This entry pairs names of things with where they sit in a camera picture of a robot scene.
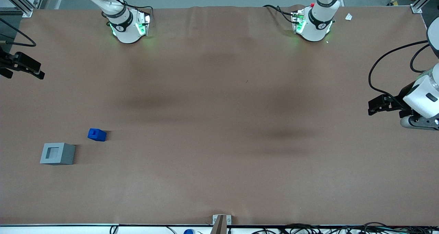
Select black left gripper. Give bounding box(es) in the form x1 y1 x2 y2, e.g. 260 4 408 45
368 81 417 119

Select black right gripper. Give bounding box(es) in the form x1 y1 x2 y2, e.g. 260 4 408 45
0 49 45 80

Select blue plastic part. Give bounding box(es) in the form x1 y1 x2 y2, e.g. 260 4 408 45
87 128 107 142

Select gray square base block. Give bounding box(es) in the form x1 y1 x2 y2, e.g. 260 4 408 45
40 143 76 165

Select brown table cover sheet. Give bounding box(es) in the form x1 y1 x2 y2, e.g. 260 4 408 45
0 4 439 226

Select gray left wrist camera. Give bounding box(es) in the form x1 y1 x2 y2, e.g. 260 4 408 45
400 115 439 131

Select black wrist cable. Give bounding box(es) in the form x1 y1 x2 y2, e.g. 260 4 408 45
410 44 431 74
368 40 430 108
0 17 37 47

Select aluminium frame post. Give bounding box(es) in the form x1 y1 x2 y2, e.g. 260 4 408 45
411 0 439 14
0 0 47 18

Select black arm base cable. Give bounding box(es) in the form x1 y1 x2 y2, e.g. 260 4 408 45
263 4 296 24
102 0 154 26

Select tangled black cables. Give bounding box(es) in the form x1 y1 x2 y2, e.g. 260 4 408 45
252 222 439 234

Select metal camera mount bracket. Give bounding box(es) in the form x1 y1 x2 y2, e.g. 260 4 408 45
210 214 233 234

